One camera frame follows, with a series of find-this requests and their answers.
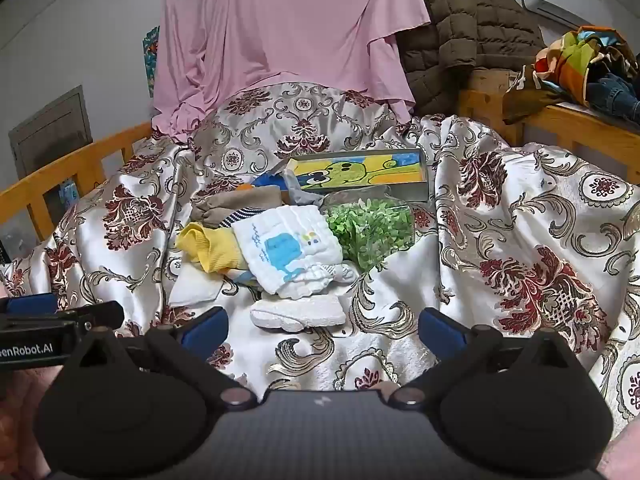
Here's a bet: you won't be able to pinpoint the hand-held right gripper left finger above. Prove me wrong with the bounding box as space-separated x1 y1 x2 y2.
62 306 258 407

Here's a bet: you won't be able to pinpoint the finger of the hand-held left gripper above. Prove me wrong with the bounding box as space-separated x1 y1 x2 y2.
0 302 125 333
0 293 58 316

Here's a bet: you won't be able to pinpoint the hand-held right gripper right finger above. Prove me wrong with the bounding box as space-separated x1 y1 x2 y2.
390 307 586 408

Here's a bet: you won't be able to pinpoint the yellow sock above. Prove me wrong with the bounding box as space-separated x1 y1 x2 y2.
175 224 246 275

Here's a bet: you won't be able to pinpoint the white whale print cloth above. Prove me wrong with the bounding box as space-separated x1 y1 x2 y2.
231 204 358 296

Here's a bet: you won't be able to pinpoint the navy dotted sock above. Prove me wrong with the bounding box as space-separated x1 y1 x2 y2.
220 208 263 231

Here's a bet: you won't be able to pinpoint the beige burlap pouch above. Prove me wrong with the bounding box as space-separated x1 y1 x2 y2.
191 185 291 228

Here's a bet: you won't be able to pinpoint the grey cloth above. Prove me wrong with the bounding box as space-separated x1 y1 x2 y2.
280 170 326 206

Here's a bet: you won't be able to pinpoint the cartoon print metal tray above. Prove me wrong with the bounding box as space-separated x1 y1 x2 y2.
285 149 431 203

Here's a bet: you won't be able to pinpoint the white folded cloth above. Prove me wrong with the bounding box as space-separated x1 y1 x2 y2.
168 262 236 307

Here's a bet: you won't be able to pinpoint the blue orange print cloth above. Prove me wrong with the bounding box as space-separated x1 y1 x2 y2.
220 264 263 288

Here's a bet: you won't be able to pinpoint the bag of green paper pieces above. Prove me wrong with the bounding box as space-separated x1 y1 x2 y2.
320 187 417 268

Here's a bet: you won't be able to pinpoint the floral satin blanket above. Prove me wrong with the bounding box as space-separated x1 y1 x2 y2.
0 81 640 441

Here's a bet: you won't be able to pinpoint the blue jeans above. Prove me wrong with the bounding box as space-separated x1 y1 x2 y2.
586 72 640 121

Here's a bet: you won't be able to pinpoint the colourful cloth pile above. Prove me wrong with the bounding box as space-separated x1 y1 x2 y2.
502 26 640 126

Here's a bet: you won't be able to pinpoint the brown quilted jacket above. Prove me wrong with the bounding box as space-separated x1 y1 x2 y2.
397 0 546 117

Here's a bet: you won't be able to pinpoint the pink bed sheet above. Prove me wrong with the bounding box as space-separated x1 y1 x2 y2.
151 0 432 143

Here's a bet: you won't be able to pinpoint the wooden bed rail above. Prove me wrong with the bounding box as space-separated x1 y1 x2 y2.
0 121 153 258

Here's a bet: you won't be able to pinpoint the grey wall panel door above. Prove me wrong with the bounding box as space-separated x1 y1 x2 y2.
8 85 93 181

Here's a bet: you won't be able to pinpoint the wooden bed frame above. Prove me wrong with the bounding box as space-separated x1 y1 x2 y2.
457 67 640 186

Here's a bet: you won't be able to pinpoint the blue green wall poster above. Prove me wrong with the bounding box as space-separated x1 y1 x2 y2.
142 26 161 98

